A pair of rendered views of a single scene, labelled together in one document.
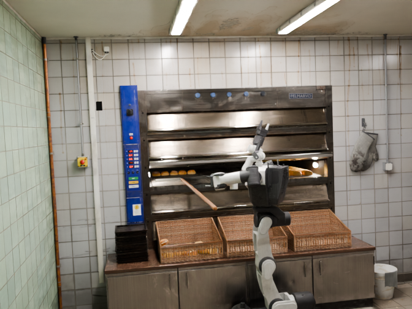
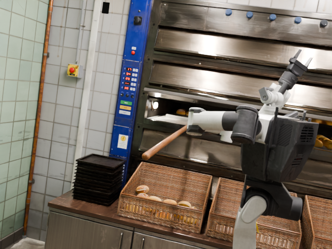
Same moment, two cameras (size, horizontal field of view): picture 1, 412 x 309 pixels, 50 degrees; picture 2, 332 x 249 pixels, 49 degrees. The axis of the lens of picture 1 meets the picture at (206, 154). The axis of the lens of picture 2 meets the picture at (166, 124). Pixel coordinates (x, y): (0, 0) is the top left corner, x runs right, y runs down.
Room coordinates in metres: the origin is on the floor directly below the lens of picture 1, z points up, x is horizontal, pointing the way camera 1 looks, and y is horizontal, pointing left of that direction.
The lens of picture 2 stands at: (1.68, -0.58, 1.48)
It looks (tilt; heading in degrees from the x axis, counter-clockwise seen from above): 6 degrees down; 20
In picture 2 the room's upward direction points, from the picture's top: 9 degrees clockwise
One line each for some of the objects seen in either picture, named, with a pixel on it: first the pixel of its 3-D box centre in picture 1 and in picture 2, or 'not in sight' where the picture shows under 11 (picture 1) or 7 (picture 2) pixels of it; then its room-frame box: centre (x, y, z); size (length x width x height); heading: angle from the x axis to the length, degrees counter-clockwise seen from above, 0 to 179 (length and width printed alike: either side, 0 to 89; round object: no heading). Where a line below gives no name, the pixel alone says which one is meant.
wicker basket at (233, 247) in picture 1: (251, 233); (253, 213); (4.11, -0.39, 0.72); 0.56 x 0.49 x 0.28; 98
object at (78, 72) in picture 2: (83, 161); (74, 70); (4.09, 1.14, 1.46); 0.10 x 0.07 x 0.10; 99
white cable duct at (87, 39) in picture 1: (94, 162); (88, 73); (4.14, 1.04, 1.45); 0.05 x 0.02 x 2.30; 99
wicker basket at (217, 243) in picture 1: (187, 238); (167, 193); (4.02, 0.20, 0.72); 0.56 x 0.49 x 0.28; 100
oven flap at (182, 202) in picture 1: (241, 197); (259, 161); (4.37, -0.34, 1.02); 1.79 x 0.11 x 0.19; 99
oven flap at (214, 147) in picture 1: (240, 145); (272, 90); (4.37, -0.34, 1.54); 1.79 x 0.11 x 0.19; 99
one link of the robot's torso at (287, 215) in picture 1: (271, 216); (271, 197); (3.51, -0.51, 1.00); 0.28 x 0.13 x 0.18; 99
